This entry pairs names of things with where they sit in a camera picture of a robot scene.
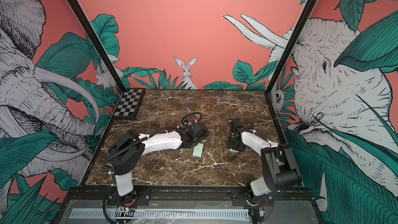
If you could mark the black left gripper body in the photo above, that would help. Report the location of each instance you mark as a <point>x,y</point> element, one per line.
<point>204,137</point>

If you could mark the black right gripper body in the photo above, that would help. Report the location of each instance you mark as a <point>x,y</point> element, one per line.
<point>231,142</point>

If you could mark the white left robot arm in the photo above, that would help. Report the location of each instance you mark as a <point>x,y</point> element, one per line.
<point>127,151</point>

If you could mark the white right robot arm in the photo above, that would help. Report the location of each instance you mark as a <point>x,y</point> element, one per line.
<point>279,166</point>

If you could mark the mint green closed box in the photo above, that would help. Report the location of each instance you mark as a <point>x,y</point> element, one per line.
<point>198,150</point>

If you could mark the black white checkerboard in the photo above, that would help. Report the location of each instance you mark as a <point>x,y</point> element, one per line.
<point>129,104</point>

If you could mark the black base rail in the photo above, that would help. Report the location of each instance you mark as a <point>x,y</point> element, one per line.
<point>238,195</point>

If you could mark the white slotted cable duct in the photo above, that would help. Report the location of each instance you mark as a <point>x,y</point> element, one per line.
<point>162,213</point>

